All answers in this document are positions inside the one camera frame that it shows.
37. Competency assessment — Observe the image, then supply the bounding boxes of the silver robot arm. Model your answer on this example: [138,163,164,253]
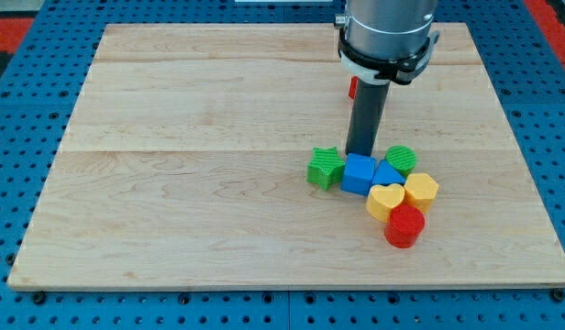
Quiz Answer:
[335,0,439,85]

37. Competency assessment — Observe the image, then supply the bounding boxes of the yellow hexagon block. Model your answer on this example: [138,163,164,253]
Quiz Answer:
[404,173,439,215]

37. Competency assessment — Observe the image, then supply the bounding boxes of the green star block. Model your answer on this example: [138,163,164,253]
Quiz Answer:
[306,147,345,191]

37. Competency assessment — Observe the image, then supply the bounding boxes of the blue cube block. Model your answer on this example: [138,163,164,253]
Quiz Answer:
[340,153,377,196]

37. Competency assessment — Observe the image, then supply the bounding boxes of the wooden board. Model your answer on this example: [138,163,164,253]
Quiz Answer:
[8,23,565,292]

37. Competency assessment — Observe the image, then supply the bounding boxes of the blue triangle block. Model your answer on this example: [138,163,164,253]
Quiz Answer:
[371,160,405,186]

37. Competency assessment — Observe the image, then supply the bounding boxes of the yellow heart block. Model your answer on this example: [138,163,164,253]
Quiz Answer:
[365,183,404,223]

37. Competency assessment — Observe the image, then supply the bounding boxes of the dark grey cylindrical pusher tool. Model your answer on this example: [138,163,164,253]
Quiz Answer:
[345,78,390,156]

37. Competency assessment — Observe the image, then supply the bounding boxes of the red block behind tool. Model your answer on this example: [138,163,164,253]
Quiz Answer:
[348,76,359,100]

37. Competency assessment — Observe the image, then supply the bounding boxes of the green cylinder block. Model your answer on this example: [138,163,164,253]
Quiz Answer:
[384,145,417,177]

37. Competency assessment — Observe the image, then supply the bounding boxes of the red cylinder block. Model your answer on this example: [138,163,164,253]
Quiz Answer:
[384,204,426,248]

